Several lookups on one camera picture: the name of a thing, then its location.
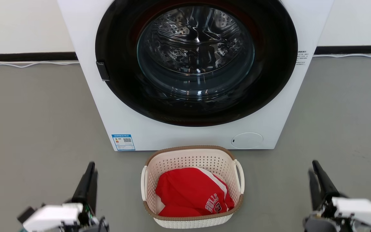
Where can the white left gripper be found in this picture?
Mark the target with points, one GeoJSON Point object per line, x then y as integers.
{"type": "Point", "coordinates": [53, 216]}

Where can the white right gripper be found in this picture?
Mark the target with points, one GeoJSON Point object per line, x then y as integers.
{"type": "Point", "coordinates": [359, 211]}

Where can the white perforated laundry basket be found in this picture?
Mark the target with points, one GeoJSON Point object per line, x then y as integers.
{"type": "Point", "coordinates": [192, 159]}

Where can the blue energy label sticker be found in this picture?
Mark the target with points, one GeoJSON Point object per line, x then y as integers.
{"type": "Point", "coordinates": [123, 142]}

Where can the round white filter cover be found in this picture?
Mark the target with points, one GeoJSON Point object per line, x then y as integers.
{"type": "Point", "coordinates": [246, 140]}

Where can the red Bulls jersey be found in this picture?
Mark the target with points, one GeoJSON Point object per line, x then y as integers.
{"type": "Point", "coordinates": [188, 190]}

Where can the white front-load washing machine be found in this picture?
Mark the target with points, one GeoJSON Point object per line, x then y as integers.
{"type": "Point", "coordinates": [179, 135]}

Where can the black round washer door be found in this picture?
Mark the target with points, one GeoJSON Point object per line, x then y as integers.
{"type": "Point", "coordinates": [121, 83]}

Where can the small printed text sticker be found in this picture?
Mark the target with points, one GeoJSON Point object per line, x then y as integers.
{"type": "Point", "coordinates": [301, 58]}

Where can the steel washer drum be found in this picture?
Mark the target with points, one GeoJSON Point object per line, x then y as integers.
{"type": "Point", "coordinates": [195, 42]}

